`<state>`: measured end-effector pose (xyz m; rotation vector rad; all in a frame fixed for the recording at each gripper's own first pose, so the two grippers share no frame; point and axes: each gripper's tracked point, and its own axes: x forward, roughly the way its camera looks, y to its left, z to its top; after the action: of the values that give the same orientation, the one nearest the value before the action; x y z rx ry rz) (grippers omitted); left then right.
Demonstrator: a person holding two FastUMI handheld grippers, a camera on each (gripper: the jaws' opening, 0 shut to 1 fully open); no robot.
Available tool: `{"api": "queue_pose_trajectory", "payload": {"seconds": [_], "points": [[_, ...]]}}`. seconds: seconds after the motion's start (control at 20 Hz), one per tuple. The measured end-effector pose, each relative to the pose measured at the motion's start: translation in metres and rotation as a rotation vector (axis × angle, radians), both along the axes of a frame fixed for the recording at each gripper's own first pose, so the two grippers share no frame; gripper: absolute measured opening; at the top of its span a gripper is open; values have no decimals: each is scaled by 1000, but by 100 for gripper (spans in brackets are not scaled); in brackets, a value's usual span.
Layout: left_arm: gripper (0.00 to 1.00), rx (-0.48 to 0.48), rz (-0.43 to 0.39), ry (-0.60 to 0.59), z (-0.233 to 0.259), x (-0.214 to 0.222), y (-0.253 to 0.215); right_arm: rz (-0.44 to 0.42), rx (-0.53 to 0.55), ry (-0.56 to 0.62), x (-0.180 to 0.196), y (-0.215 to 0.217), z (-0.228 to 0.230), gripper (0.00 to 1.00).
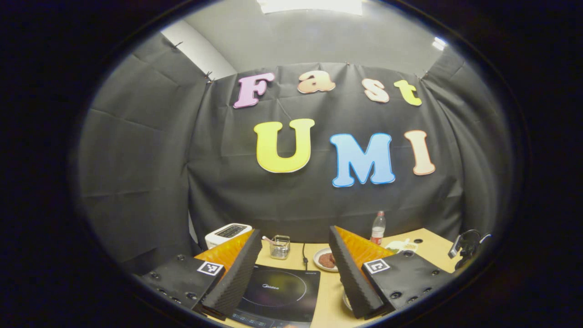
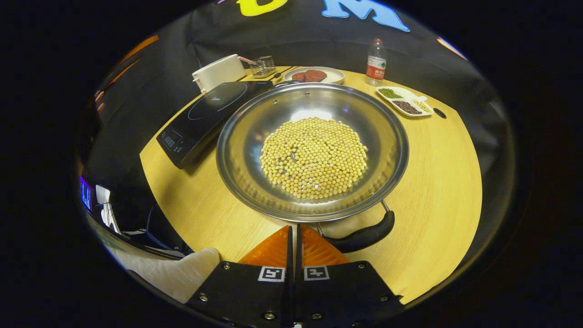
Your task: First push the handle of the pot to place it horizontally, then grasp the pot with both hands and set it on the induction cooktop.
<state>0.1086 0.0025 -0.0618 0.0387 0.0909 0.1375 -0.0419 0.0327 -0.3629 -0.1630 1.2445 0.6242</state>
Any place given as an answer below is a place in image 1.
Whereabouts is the clear water bottle red label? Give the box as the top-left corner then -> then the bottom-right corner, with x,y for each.
370,211 -> 387,246

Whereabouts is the black backdrop cloth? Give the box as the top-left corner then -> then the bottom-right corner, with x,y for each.
75,32 -> 515,278

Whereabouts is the wire mesh basket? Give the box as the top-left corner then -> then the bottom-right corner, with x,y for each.
270,235 -> 291,260

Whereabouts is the small white plate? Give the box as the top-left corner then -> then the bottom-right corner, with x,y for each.
313,247 -> 340,272

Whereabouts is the large ceiling light panel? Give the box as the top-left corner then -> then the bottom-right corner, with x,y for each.
256,0 -> 365,16

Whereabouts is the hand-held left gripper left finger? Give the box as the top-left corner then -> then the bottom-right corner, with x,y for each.
137,229 -> 263,319

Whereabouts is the white divided dish of beans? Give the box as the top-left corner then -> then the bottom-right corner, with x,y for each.
385,238 -> 419,255

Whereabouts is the white toaster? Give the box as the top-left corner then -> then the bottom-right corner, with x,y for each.
205,223 -> 253,250

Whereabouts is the black induction cooktop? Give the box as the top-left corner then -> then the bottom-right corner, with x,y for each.
228,264 -> 321,328

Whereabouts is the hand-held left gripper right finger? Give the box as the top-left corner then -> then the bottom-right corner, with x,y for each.
329,225 -> 456,319

